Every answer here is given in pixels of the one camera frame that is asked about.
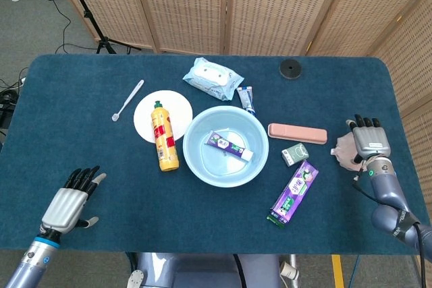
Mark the purple white tube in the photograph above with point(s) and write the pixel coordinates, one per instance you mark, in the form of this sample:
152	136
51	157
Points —
226	144

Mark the green pocket tissue pack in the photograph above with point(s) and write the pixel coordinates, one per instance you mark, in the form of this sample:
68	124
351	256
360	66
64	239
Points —
295	154

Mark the yellow bottle red label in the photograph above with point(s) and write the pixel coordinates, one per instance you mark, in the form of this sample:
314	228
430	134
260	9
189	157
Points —
164	139

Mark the purple green toothpaste box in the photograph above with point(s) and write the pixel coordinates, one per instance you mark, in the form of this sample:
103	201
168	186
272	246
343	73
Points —
295	192

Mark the white toothbrush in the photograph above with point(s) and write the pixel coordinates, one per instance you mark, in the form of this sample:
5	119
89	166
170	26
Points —
130	97

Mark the wicker folding screen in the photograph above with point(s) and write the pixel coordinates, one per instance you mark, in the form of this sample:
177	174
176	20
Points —
270	4

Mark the light blue plastic basin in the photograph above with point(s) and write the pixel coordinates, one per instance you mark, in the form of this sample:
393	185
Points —
202	170

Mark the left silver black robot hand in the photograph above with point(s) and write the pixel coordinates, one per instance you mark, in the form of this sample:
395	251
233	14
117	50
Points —
65	207

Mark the grey robot torso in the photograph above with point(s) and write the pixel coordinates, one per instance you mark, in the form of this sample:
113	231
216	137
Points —
202	271

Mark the pink toothbrush case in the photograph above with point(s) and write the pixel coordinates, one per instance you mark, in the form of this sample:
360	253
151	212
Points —
297	133

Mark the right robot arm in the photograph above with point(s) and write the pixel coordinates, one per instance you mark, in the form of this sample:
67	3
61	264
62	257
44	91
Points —
388	197

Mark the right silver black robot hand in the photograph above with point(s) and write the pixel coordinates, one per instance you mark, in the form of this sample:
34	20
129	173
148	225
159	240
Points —
371	139

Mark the dark blue table cloth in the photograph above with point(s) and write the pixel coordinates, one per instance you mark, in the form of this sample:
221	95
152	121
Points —
135	200

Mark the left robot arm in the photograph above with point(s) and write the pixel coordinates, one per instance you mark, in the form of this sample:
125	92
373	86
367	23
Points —
32	262

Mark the pink bath sponge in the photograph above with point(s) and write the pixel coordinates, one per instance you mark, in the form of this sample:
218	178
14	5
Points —
344	149

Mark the white round paper plate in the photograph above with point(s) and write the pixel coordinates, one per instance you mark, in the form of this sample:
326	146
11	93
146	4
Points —
179	109

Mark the small blue white tube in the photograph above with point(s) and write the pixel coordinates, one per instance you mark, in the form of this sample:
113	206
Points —
245	97

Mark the blue wet wipes pack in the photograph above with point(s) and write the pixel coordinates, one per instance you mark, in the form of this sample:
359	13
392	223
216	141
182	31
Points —
211	77

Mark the black round disc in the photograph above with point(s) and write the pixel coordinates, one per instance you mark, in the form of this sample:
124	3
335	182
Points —
289	69

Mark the black tripod stand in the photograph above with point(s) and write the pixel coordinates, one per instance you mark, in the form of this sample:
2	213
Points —
88	15

